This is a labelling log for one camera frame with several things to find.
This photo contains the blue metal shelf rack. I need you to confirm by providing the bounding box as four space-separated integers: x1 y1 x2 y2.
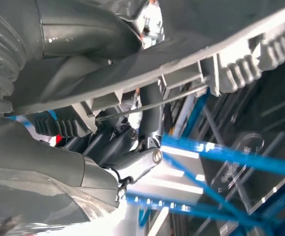
8 88 285 236

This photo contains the clear acrylic sign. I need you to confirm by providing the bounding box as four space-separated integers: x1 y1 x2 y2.
210 132 266 194

